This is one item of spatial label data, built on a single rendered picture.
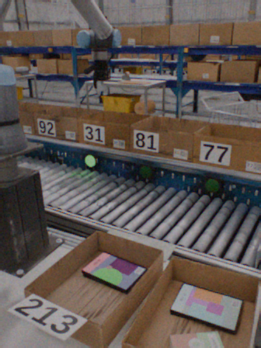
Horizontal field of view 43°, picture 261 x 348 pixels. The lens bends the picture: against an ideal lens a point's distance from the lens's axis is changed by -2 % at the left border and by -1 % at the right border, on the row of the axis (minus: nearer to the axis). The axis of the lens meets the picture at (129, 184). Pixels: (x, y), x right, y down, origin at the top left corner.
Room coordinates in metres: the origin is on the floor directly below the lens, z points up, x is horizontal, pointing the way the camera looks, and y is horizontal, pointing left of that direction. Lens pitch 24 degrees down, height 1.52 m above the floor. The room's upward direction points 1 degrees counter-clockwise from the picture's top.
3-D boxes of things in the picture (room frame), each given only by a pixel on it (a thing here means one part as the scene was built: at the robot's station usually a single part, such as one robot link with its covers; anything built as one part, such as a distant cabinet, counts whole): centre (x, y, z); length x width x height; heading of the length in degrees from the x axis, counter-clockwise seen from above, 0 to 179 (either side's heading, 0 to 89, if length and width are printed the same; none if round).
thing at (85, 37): (1.96, 0.20, 1.52); 0.12 x 0.12 x 0.09; 64
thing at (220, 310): (0.76, -0.23, 0.78); 0.19 x 0.14 x 0.02; 63
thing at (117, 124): (2.13, 0.08, 0.96); 0.39 x 0.29 x 0.17; 58
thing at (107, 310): (0.86, 0.10, 0.80); 0.38 x 0.28 x 0.10; 149
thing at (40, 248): (1.11, 0.44, 0.91); 0.26 x 0.26 x 0.33; 62
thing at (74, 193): (1.71, 0.28, 0.72); 0.52 x 0.05 x 0.05; 148
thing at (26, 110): (2.54, 0.75, 0.96); 0.39 x 0.29 x 0.17; 58
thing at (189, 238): (1.34, -0.33, 0.72); 0.52 x 0.05 x 0.05; 148
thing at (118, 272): (0.94, 0.06, 0.78); 0.19 x 0.14 x 0.02; 56
